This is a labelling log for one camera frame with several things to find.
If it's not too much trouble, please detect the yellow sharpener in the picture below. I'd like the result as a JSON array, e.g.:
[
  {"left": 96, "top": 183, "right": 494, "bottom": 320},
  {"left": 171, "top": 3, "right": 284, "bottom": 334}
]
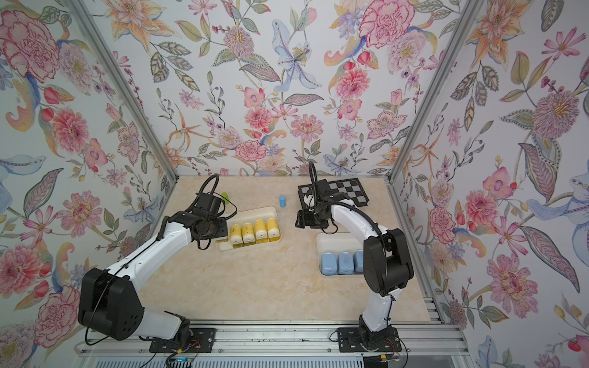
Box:
[
  {"left": 229, "top": 223, "right": 243, "bottom": 248},
  {"left": 242, "top": 222, "right": 256, "bottom": 245},
  {"left": 266, "top": 217, "right": 281, "bottom": 242},
  {"left": 254, "top": 219, "right": 268, "bottom": 243}
]

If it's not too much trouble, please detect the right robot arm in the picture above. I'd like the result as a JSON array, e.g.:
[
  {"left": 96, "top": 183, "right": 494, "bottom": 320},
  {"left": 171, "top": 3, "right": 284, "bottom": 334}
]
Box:
[{"left": 295, "top": 163, "right": 414, "bottom": 352}]

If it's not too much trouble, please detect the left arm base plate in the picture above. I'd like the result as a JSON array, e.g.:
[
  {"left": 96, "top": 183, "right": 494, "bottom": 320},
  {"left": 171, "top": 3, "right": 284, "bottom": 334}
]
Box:
[{"left": 149, "top": 328, "right": 217, "bottom": 354}]

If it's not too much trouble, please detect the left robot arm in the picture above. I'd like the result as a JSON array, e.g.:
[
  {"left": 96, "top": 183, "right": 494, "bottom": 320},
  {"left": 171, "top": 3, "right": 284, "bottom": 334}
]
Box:
[{"left": 78, "top": 174, "right": 237, "bottom": 348}]

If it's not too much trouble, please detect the aluminium mounting rail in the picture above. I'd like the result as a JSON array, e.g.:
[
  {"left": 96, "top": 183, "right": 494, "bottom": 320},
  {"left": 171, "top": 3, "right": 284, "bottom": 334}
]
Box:
[{"left": 74, "top": 322, "right": 474, "bottom": 367}]

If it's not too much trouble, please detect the black white checkerboard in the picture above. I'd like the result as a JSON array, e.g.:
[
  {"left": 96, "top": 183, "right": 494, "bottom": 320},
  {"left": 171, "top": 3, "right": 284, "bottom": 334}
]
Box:
[{"left": 298, "top": 178, "right": 370, "bottom": 211}]

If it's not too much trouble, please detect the white tray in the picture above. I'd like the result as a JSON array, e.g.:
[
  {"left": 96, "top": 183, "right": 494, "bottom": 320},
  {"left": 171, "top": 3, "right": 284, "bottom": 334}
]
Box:
[
  {"left": 316, "top": 233, "right": 363, "bottom": 278},
  {"left": 215, "top": 206, "right": 282, "bottom": 252}
]

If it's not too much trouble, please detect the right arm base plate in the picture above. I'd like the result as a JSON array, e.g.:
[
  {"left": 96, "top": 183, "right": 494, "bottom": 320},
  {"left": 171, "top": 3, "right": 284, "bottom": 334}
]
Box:
[{"left": 335, "top": 326, "right": 403, "bottom": 353}]

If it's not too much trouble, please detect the blue sharpener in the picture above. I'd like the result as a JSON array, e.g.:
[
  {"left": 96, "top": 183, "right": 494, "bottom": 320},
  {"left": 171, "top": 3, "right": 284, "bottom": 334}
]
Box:
[
  {"left": 337, "top": 251, "right": 355, "bottom": 275},
  {"left": 354, "top": 250, "right": 364, "bottom": 274},
  {"left": 320, "top": 252, "right": 338, "bottom": 276}
]

